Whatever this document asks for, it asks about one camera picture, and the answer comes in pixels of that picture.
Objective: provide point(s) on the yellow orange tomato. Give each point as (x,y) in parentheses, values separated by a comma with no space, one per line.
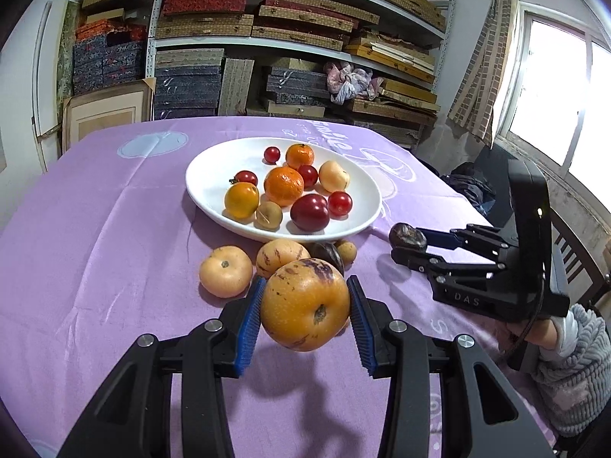
(241,199)

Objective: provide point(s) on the white metal shelf unit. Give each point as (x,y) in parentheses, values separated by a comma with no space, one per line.
(191,43)

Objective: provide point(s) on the tan round fruit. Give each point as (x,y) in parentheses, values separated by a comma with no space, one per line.
(226,271)

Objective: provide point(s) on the sliding glass window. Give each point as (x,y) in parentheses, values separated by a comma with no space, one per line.
(549,95)

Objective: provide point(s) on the large orange pepino melon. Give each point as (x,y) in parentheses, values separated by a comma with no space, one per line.
(304,303)

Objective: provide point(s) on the checked beige curtain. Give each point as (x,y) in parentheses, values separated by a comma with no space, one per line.
(482,81)

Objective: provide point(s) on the pink cloth bundle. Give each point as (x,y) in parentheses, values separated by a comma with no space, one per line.
(348,81)

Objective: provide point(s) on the dark wooden chair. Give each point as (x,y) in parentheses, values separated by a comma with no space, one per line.
(565,248)

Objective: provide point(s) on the dark red plum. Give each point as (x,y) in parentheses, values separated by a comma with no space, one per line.
(310,212)

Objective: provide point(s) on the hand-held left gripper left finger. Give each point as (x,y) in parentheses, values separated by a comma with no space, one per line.
(250,324)

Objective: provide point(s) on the dark cloth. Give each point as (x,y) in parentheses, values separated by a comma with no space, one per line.
(468,186)

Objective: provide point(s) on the dark red cherry tomato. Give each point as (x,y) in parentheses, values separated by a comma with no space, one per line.
(309,176)

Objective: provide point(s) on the white plate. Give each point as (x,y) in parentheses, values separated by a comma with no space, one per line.
(210,186)

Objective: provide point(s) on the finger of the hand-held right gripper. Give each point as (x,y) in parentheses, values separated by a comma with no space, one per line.
(415,260)
(441,238)

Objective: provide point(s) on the tan speckled pepino melon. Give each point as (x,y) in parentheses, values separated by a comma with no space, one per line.
(281,255)

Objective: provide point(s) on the dark purple water chestnut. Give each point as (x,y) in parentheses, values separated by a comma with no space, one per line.
(408,237)
(330,254)

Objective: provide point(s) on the purple printed tablecloth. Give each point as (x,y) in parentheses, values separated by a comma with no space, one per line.
(95,248)

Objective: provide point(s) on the small orange mandarin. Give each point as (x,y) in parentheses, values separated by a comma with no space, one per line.
(300,156)

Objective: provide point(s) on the mottled stone slab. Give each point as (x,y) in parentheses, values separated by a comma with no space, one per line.
(67,47)

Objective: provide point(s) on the large orange mandarin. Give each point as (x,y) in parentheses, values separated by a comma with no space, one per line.
(284,185)

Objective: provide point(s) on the wooden picture frame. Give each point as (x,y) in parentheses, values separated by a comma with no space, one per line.
(105,109)

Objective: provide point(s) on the stack of blue patterned boxes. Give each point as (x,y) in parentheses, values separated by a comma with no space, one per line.
(107,57)

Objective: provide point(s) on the stack of dark grey boxes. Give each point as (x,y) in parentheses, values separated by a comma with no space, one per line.
(186,90)
(296,88)

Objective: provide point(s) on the yellow apricot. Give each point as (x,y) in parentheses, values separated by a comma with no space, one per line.
(333,175)

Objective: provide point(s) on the white board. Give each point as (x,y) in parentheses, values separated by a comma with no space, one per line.
(40,81)

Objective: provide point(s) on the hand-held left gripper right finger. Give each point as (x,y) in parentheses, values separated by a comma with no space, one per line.
(360,324)

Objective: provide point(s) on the small tan longan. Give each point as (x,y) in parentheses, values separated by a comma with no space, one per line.
(268,214)
(347,250)

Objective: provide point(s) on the person's right hand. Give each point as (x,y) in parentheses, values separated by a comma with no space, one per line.
(549,334)

